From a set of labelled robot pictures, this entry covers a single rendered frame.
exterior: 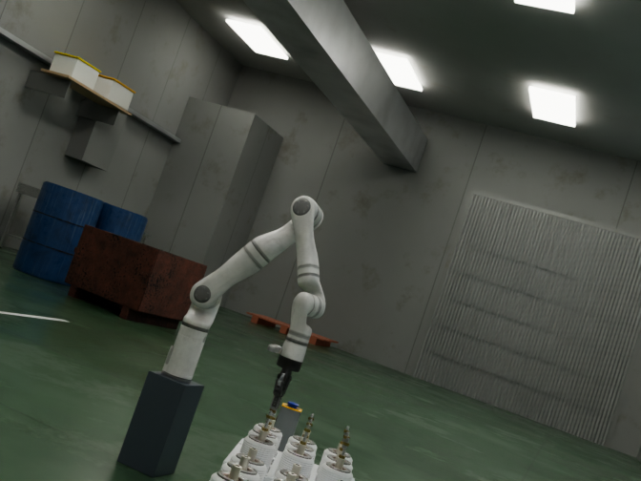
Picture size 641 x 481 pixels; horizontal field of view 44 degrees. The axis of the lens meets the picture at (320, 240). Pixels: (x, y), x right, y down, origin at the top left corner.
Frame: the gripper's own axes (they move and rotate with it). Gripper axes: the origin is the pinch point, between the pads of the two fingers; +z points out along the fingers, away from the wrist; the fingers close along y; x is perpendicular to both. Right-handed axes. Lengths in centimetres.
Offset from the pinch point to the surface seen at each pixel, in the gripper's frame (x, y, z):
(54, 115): 524, 724, -147
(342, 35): 161, 600, -316
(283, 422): -0.5, 25.8, 8.9
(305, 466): -16.3, -13.7, 11.9
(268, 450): -5.0, -14.8, 11.4
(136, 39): 506, 830, -303
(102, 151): 481, 800, -129
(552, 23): -51, 605, -392
